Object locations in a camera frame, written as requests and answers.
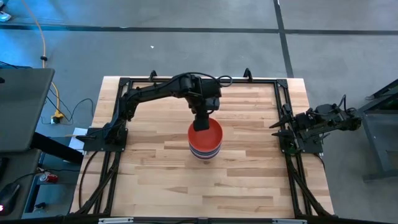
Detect thick black cable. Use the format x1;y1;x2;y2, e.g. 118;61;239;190
78;150;100;212

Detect black desk beam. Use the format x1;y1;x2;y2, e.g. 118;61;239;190
30;132;85;165

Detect grey monitor desk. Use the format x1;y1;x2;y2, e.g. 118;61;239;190
0;67;56;153

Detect yellow power plug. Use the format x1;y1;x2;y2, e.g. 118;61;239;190
50;111;65;124

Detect black computer mouse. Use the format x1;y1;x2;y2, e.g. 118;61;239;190
0;182;21;216

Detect thin black floor cable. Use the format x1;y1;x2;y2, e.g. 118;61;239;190
40;88;95;126

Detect white metal bar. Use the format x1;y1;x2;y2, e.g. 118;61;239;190
98;217;134;224
272;218;308;224

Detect yellow extension cable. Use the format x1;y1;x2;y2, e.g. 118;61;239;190
20;0;63;118

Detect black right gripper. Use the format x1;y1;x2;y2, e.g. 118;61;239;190
269;104;308;147

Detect white paper sheet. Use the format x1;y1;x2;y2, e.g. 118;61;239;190
67;126;89;154

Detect maroon bowl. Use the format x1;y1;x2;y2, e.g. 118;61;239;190
190;146;221;159

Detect grey side desk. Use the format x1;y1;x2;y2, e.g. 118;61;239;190
0;148;43;221

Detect orange-red bowl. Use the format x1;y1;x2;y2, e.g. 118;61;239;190
187;117;224;154

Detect red soda can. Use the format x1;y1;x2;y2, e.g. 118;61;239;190
39;172;60;184

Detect black metal stand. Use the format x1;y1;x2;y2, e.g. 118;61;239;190
357;78;398;182

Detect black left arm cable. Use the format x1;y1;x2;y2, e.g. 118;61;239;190
169;72;233;88

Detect black aluminium table frame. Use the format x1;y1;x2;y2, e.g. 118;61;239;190
70;76;335;224

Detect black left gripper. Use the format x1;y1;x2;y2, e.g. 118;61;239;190
189;95;221;132

